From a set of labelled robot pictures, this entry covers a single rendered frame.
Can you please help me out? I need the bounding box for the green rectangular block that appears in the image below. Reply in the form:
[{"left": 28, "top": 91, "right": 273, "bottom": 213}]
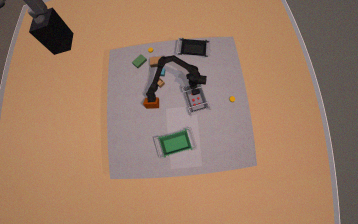
[{"left": 132, "top": 55, "right": 147, "bottom": 69}]

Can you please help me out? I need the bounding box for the green plastic tray with wire bars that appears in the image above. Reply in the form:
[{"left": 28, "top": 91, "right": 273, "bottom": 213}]
[{"left": 154, "top": 127, "right": 197, "bottom": 159}]

